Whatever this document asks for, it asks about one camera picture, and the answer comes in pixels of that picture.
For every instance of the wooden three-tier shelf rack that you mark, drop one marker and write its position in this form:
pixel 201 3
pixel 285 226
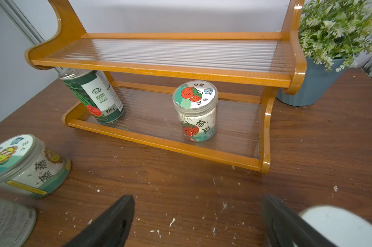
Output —
pixel 248 70

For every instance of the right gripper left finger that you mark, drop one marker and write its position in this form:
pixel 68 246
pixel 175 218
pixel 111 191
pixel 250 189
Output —
pixel 110 229

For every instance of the yellow flower seed jar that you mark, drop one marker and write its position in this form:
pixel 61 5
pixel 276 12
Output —
pixel 16 223

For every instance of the white lid seed can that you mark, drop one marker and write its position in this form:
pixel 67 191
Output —
pixel 340 226

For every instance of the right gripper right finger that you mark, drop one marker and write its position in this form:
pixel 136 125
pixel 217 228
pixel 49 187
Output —
pixel 285 228

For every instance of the small potted green plant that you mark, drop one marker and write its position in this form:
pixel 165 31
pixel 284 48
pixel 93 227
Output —
pixel 332 35

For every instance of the tomato seed jar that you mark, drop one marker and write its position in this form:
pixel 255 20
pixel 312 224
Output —
pixel 196 104

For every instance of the dark green watermelon seed can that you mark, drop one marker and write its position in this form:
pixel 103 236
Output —
pixel 95 92

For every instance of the sunflower seed jar green label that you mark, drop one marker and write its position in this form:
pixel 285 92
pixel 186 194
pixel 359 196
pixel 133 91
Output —
pixel 28 167

